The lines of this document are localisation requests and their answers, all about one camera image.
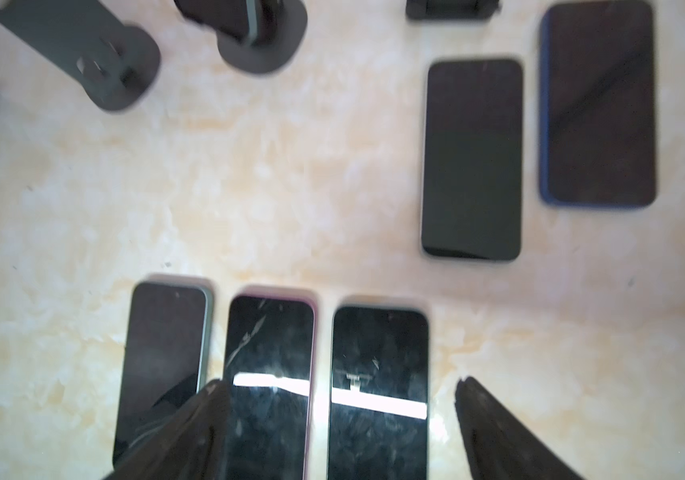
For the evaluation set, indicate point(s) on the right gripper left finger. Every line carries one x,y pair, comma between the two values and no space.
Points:
189,446

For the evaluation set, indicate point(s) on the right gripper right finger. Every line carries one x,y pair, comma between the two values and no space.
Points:
497,445

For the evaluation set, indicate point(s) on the green phone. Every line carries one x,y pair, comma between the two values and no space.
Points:
165,359
235,18

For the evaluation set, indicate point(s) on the purple phone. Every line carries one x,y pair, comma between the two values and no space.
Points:
268,366

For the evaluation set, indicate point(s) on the silver phone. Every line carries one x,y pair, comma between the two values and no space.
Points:
471,203

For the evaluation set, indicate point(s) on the blue phone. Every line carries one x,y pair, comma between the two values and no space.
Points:
597,106

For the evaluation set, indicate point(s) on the round stand back left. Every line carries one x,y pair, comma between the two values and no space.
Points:
115,63

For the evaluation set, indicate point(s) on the round stand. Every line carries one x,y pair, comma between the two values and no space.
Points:
115,63
273,53

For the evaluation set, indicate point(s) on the round stand back middle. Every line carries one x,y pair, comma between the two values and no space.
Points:
273,53

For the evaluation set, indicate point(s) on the black folding stand back right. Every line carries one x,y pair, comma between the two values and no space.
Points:
450,10

